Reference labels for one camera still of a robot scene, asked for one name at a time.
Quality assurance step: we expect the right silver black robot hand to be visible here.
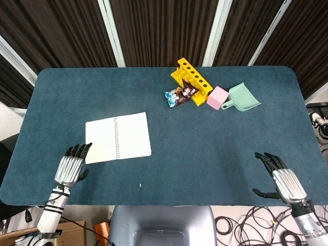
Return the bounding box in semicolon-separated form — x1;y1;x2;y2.
252;152;309;204

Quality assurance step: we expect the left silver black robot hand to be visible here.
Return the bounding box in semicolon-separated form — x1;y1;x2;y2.
54;142;93;188

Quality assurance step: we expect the book with tan pages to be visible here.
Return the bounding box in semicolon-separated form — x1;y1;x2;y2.
85;112;152;165

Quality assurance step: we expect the cardboard box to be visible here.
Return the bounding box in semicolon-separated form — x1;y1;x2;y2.
0;219;88;246

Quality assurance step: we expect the black and white sneaker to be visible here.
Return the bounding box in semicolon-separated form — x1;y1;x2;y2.
308;111;328;145

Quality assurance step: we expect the orange foam piece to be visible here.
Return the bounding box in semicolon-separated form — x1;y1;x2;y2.
94;222;110;242

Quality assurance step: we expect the mint green dustpan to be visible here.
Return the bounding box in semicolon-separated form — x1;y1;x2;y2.
220;82;262;113

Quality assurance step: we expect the dark teal table cloth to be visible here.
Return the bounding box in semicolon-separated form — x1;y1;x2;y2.
0;66;328;207

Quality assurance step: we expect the grey robot torso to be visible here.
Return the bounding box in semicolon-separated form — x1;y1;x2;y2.
108;204;219;246

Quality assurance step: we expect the pink foam cube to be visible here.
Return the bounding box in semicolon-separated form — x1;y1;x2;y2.
206;86;230;111

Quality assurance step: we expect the blue and brown snack bag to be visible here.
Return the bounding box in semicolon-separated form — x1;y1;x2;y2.
163;88;192;109

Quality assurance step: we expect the purple and dark snack bag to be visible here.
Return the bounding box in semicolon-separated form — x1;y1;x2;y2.
178;79;201;100

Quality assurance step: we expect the yellow test tube rack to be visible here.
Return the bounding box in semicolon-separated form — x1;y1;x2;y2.
170;58;214;107

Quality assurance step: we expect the dark brown pleated curtain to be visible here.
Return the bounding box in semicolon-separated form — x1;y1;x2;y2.
0;0;328;109

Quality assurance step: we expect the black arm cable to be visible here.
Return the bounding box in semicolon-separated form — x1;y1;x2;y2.
43;188;115;246

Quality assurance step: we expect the black floor cable tangle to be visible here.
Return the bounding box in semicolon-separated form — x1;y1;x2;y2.
214;204;328;246

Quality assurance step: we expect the white frame post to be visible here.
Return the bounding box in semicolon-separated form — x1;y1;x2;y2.
247;0;296;66
97;0;126;68
0;35;38;87
202;0;238;67

